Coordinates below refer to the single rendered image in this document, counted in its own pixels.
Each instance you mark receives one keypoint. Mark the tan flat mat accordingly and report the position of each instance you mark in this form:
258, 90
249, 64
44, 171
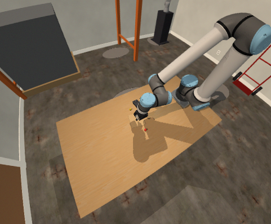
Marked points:
135, 123

